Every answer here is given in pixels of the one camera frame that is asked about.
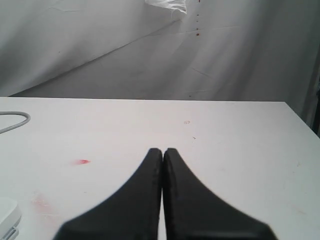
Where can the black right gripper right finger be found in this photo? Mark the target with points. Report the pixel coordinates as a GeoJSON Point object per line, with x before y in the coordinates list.
{"type": "Point", "coordinates": [193, 212]}

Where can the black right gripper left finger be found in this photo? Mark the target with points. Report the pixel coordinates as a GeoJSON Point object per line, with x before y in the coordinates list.
{"type": "Point", "coordinates": [131, 213]}

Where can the white five-outlet power strip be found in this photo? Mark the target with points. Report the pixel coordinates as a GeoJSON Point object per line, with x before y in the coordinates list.
{"type": "Point", "coordinates": [10, 217]}

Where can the grey backdrop cloth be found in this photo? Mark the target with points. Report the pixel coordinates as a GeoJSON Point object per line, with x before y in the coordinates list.
{"type": "Point", "coordinates": [213, 50]}

